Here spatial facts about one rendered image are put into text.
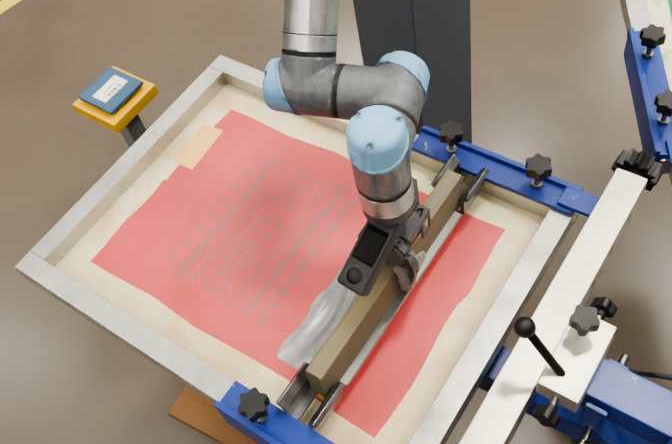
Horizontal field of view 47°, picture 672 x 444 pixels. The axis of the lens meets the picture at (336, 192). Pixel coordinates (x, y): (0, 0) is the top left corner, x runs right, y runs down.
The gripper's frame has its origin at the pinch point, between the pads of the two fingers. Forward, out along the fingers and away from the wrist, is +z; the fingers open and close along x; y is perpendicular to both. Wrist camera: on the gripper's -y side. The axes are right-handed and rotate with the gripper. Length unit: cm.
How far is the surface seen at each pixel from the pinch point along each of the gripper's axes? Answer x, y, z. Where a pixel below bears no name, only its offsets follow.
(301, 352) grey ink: 7.5, -15.5, 4.6
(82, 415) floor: 93, -38, 101
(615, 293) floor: -20, 73, 101
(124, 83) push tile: 76, 15, 4
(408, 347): -6.3, -6.0, 5.3
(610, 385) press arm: -34.9, -0.2, -3.3
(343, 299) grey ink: 7.0, -4.3, 4.8
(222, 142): 47.2, 12.6, 5.3
